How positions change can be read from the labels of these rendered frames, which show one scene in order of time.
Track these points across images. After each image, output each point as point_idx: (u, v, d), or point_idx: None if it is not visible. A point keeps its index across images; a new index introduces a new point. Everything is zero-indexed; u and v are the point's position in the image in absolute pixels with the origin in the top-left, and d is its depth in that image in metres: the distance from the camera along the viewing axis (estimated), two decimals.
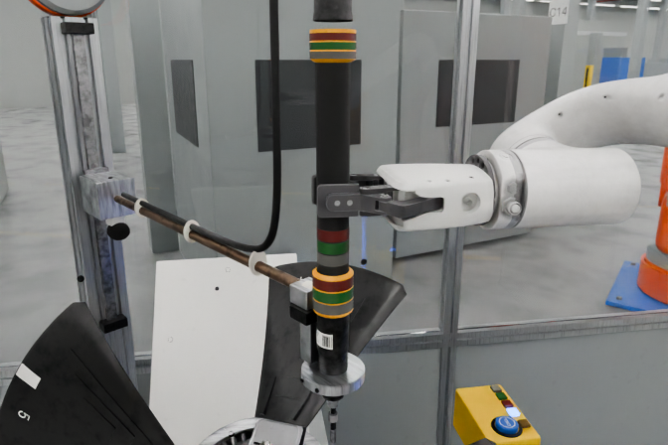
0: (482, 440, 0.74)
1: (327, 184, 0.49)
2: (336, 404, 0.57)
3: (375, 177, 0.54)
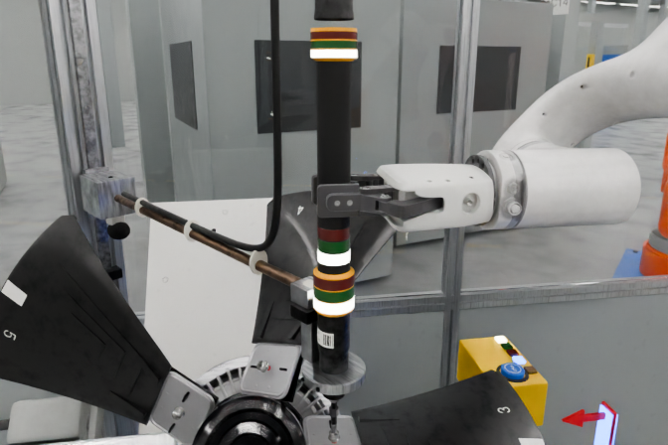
0: (489, 371, 0.71)
1: (327, 184, 0.49)
2: (337, 398, 0.57)
3: (375, 177, 0.54)
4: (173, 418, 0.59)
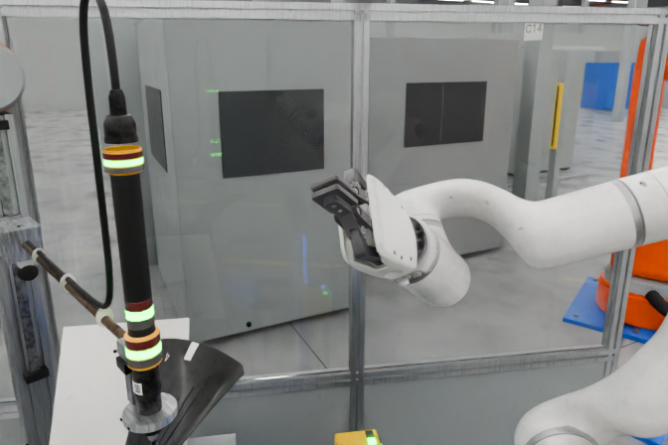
0: None
1: (343, 188, 0.50)
2: (154, 437, 0.70)
3: (366, 202, 0.55)
4: None
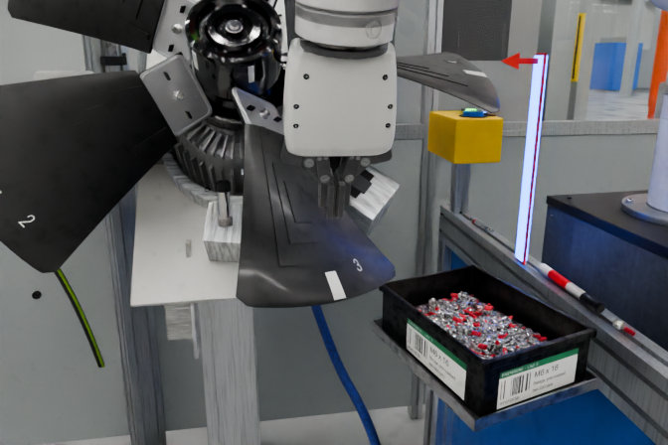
0: (391, 263, 0.64)
1: (338, 211, 0.51)
2: None
3: (329, 157, 0.48)
4: None
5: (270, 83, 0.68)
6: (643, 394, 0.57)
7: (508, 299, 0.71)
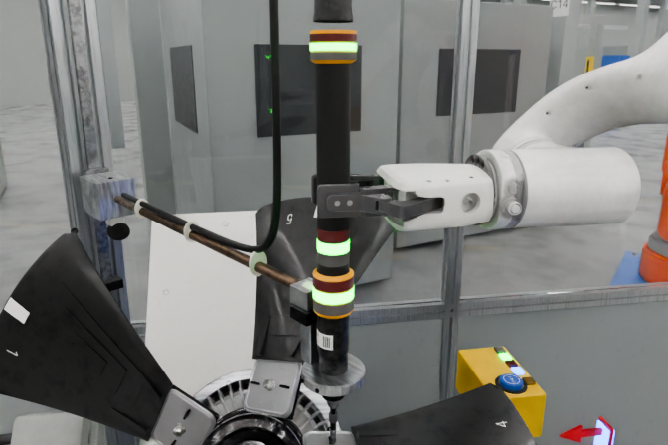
0: None
1: (327, 184, 0.49)
2: (337, 404, 0.57)
3: (375, 177, 0.54)
4: (263, 381, 0.63)
5: None
6: None
7: None
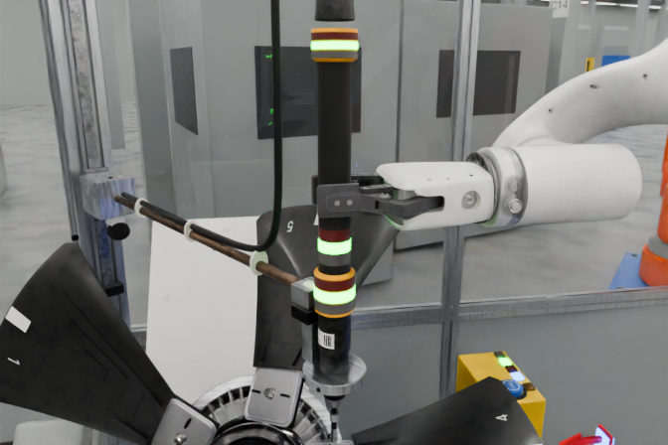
0: None
1: (327, 184, 0.49)
2: (338, 403, 0.57)
3: (375, 176, 0.54)
4: (263, 389, 0.64)
5: None
6: None
7: None
